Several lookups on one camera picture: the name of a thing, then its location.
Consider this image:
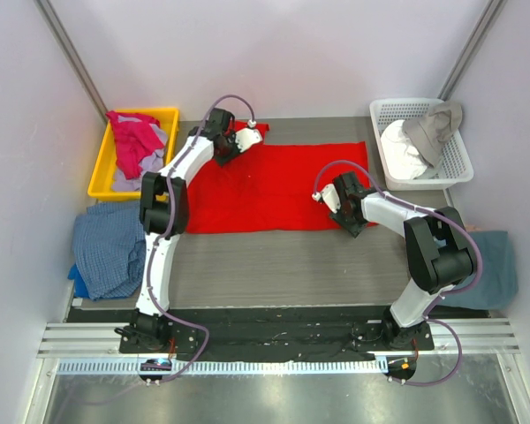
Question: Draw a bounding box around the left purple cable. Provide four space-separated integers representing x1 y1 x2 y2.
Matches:
146 94 258 383

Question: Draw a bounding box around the teal folded t shirt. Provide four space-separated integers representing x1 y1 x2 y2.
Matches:
441 231 519 310

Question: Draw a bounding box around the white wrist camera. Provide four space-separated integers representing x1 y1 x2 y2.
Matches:
312 183 341 214
234 119 263 153

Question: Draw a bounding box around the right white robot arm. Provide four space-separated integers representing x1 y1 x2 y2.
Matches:
314 172 483 349

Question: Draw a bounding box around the lavender t shirt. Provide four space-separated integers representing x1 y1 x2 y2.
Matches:
110 125 169 193

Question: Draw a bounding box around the white shirt in basket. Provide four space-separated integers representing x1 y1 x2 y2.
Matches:
381 119 428 180

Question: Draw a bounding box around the grey shirt in basket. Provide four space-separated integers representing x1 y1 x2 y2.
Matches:
402 101 463 167

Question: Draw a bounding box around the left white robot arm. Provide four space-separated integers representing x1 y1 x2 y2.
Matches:
126 108 240 352

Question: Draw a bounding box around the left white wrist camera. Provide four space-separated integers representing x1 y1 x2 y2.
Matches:
234 119 263 153

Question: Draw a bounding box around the pink t shirt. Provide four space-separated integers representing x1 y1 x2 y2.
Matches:
106 110 167 179

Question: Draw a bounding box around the white perforated basket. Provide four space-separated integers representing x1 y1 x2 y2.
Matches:
369 97 473 191

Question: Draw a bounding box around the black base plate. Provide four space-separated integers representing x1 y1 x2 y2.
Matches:
118 304 436 360

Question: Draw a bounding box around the white slotted cable duct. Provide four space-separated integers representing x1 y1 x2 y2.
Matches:
57 357 388 376

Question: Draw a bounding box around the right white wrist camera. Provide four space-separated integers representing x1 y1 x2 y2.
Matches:
312 183 341 214

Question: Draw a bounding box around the blue checkered shirt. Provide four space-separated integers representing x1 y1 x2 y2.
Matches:
69 201 146 300

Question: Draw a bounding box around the red t shirt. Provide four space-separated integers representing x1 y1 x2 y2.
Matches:
186 120 369 234

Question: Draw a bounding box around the yellow plastic bin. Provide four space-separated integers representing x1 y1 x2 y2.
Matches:
87 107 180 201

